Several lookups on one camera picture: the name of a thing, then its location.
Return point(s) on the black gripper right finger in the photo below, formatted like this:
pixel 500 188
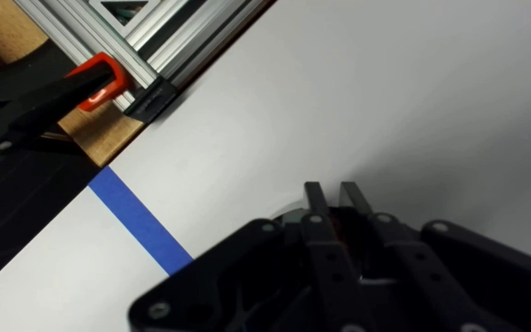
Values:
pixel 406 273

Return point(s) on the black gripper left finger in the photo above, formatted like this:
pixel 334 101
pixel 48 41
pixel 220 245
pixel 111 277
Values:
pixel 332 275

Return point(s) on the blue tape strip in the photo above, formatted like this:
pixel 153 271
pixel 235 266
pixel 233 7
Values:
pixel 141 221

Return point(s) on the orange black clamp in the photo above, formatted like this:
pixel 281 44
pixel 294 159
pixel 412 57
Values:
pixel 85 87

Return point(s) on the wooden board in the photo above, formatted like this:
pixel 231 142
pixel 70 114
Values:
pixel 28 61

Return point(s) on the aluminium rail base frame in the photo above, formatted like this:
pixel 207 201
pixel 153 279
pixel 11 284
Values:
pixel 164 44

